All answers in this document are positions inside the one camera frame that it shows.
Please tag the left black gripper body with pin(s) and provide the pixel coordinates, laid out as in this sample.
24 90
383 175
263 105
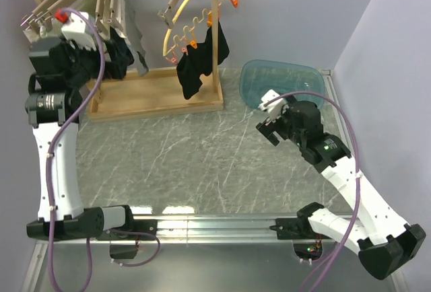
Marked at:
86 64

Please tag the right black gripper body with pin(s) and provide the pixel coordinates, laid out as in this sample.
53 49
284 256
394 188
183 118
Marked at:
283 126

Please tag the grey and cream underwear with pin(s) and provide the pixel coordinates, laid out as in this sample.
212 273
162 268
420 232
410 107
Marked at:
133 37

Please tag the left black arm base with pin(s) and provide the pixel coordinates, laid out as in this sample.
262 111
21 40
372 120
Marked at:
136 246

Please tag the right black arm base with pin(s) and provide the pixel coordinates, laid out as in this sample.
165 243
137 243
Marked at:
307 244

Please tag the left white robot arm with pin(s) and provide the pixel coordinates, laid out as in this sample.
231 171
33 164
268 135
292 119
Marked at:
61 68

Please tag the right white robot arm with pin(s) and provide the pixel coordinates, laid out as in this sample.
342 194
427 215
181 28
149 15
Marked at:
383 240

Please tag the navy blue underwear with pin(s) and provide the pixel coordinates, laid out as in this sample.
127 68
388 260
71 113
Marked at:
118 57

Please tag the light green underwear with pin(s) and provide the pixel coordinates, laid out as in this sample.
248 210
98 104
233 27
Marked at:
51 25

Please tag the curved yellow clip hanger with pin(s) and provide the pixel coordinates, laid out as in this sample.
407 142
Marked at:
176 39

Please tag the black underwear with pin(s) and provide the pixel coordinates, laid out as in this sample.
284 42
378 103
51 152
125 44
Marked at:
198 61

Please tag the blue plastic basin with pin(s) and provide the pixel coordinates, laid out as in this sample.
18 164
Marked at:
259 76

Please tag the wooden drying rack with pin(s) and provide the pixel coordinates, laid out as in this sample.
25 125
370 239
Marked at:
156 94

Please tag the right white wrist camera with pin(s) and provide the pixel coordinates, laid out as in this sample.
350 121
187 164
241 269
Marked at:
273 108

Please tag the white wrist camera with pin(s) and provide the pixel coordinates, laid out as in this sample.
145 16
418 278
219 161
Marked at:
74 28
273 108

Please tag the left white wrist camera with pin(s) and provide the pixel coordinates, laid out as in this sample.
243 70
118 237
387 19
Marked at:
74 28

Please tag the aluminium mounting rail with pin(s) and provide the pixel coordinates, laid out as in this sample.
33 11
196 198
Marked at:
204 253

